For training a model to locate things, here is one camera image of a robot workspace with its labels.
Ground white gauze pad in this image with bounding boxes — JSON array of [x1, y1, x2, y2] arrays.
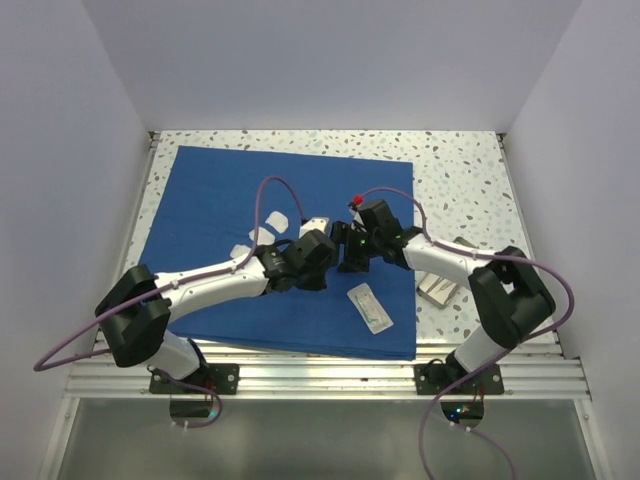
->
[[248, 227, 276, 246], [265, 211, 289, 234], [230, 244, 251, 259]]

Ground white suture packet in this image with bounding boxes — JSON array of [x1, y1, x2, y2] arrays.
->
[[347, 283, 394, 335]]

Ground metal instrument tray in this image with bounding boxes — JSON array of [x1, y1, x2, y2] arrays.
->
[[417, 273, 460, 309]]

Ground silver hemostat forceps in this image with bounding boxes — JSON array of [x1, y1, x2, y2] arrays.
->
[[427, 279, 453, 292]]

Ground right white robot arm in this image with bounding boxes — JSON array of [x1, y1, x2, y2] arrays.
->
[[330, 200, 556, 393]]

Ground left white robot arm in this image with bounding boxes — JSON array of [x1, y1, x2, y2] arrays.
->
[[95, 229, 338, 393]]

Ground blue surgical drape cloth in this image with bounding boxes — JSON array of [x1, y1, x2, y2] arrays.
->
[[138, 146, 417, 360]]

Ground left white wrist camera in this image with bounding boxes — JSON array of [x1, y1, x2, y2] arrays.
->
[[299, 217, 330, 238]]

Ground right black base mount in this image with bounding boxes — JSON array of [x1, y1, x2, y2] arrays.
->
[[413, 359, 505, 396]]

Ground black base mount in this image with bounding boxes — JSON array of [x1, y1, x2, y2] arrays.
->
[[148, 363, 240, 395], [413, 359, 505, 396]]

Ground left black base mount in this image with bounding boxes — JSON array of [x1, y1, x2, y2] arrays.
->
[[148, 363, 240, 395]]

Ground aluminium frame rail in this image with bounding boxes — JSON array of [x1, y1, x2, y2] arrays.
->
[[64, 341, 590, 400]]

